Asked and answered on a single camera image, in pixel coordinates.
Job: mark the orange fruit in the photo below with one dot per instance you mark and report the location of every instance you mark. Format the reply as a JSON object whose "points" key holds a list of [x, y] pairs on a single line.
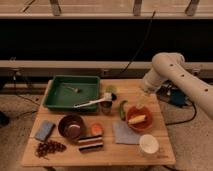
{"points": [[96, 129]]}

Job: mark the corn cob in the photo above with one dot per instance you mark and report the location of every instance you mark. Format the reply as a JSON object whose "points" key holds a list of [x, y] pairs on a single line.
{"points": [[137, 119]]}

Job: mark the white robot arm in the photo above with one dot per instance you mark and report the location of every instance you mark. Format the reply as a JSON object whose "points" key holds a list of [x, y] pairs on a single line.
{"points": [[169, 66]]}

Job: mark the green pepper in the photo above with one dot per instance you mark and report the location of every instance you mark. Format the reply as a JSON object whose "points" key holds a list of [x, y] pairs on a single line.
{"points": [[122, 110]]}

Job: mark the small item in tray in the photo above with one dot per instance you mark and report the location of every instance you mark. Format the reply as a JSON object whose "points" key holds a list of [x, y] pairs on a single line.
{"points": [[76, 90]]}

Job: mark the brown bowl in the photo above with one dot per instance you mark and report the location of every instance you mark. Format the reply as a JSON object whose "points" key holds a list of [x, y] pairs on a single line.
{"points": [[72, 127]]}

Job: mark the metal cup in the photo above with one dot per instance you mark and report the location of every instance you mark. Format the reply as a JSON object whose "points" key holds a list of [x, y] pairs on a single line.
{"points": [[106, 107]]}

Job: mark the blue sponge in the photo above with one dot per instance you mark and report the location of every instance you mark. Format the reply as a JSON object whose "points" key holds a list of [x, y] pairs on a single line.
{"points": [[44, 130]]}

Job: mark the grey cloth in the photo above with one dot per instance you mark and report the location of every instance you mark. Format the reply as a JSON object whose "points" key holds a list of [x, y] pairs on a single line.
{"points": [[123, 134]]}

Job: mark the white cup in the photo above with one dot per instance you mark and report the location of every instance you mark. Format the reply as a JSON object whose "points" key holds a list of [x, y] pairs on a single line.
{"points": [[148, 144]]}

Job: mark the green plastic cup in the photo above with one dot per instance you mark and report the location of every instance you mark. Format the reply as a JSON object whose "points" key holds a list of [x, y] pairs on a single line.
{"points": [[111, 89]]}

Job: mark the orange bowl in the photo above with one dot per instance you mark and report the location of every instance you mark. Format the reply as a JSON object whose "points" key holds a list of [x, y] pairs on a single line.
{"points": [[142, 126]]}

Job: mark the white dish brush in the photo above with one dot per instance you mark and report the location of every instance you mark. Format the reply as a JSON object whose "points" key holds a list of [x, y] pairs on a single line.
{"points": [[106, 97]]}

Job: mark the bunch of dark grapes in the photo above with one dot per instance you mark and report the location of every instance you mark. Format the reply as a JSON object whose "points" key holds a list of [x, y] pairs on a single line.
{"points": [[48, 147]]}

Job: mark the blue power adapter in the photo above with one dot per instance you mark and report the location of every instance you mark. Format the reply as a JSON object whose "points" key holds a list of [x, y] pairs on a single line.
{"points": [[177, 98]]}

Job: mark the striped block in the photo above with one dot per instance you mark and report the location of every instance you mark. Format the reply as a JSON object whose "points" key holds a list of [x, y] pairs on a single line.
{"points": [[90, 143]]}

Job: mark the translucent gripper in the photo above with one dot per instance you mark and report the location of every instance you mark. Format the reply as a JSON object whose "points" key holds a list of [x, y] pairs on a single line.
{"points": [[143, 99]]}

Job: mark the green plastic tray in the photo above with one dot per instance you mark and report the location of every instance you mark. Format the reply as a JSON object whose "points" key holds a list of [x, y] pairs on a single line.
{"points": [[59, 97]]}

